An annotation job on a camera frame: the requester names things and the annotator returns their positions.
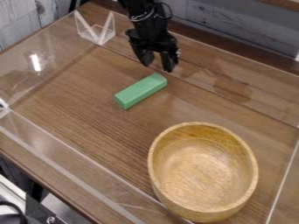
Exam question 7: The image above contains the clear acrylic corner bracket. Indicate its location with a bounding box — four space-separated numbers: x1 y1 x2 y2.
73 10 116 46

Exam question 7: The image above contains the green rectangular block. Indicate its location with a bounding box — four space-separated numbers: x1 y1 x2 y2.
113 73 168 109

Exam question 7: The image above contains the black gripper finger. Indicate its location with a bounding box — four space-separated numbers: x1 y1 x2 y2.
160 52 179 73
132 45 155 67

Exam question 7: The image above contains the brown wooden bowl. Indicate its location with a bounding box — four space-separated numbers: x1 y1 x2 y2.
146 122 259 222

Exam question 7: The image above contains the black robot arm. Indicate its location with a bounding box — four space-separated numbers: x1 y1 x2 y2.
117 0 180 73

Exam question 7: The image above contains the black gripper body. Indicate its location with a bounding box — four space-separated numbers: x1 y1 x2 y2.
125 16 179 56

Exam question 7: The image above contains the black cable bottom left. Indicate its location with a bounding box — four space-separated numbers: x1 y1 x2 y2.
0 199 28 224

